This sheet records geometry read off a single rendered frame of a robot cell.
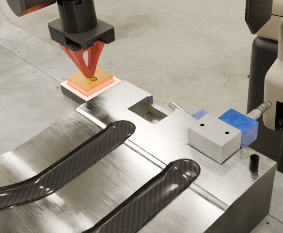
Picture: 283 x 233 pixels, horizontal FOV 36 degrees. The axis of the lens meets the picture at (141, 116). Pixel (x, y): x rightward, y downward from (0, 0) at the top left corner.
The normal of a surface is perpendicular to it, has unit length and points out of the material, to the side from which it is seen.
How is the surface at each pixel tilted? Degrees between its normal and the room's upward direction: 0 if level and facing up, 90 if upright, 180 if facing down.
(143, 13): 0
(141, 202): 8
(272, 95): 98
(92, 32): 0
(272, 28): 90
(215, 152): 90
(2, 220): 28
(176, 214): 3
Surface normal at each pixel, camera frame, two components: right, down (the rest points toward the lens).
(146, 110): 0.69, 0.40
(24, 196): 0.18, -0.91
